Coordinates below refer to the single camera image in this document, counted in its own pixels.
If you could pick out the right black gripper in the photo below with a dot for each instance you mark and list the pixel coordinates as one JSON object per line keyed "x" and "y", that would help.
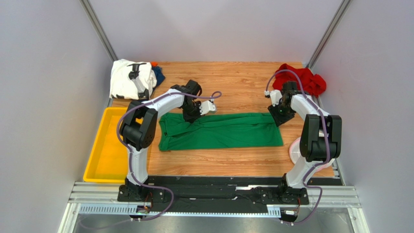
{"x": 280, "y": 115}

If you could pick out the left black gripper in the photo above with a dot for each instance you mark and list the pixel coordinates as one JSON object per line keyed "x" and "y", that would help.
{"x": 192, "y": 119}

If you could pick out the green t shirt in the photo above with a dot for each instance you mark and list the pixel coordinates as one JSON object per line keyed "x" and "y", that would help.
{"x": 242, "y": 130}

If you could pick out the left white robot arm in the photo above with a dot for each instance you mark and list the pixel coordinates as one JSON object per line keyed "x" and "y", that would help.
{"x": 138, "y": 125}

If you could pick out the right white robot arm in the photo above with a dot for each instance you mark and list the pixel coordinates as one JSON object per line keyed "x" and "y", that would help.
{"x": 321, "y": 137}

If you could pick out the white pink round basket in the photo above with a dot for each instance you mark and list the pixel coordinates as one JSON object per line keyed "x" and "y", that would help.
{"x": 294, "y": 154}

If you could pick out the red t shirt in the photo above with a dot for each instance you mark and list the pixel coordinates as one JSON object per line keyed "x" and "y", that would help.
{"x": 313, "y": 84}

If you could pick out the blue t shirt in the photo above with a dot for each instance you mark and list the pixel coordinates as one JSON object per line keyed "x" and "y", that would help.
{"x": 158, "y": 76}

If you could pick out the white printed t shirt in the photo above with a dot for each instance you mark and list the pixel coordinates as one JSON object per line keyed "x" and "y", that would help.
{"x": 132, "y": 80}

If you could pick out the yellow plastic bin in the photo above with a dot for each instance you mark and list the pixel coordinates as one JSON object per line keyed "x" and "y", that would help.
{"x": 107, "y": 162}

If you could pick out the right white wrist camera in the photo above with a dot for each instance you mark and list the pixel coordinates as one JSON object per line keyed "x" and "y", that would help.
{"x": 274, "y": 96}

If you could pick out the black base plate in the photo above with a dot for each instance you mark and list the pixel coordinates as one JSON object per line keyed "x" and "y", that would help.
{"x": 219, "y": 195}

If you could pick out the right aluminium frame post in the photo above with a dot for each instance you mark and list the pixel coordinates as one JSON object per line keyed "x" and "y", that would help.
{"x": 340, "y": 12}

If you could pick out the aluminium frame post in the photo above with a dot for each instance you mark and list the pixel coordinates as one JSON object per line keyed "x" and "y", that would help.
{"x": 93, "y": 18}
{"x": 340, "y": 12}

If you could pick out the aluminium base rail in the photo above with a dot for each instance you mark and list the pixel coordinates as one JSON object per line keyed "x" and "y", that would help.
{"x": 94, "y": 199}

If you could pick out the left aluminium frame post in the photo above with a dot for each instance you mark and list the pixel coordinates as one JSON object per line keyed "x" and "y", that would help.
{"x": 93, "y": 18}

